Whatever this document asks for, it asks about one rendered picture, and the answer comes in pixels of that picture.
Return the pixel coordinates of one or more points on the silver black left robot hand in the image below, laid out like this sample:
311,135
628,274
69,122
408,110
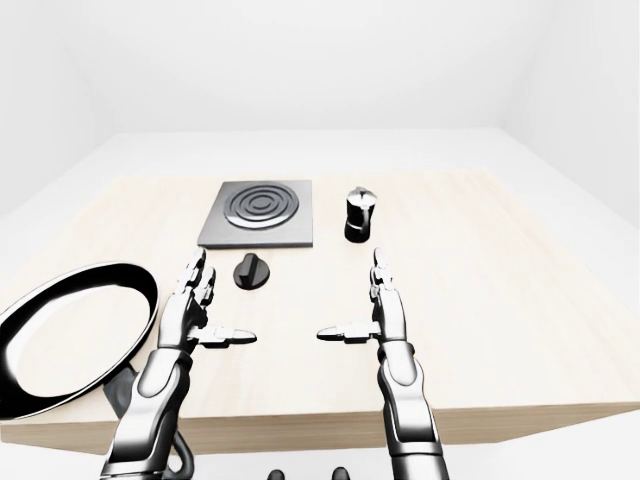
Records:
175,315

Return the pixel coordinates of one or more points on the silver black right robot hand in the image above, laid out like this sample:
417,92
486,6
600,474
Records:
390,315

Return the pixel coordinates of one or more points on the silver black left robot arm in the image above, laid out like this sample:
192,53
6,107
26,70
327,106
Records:
150,400

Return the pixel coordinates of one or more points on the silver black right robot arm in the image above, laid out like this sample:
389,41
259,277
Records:
410,410

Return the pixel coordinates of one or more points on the round black stove knob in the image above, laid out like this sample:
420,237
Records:
252,271

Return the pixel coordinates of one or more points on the flat dark stove plate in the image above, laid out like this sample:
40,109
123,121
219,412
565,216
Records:
260,212

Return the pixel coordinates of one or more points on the black frying pan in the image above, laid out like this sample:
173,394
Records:
120,280

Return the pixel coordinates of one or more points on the black silver moka pot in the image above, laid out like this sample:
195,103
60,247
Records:
359,215

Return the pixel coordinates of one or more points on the small dark rounded shape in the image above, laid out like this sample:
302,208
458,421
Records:
276,474
341,473

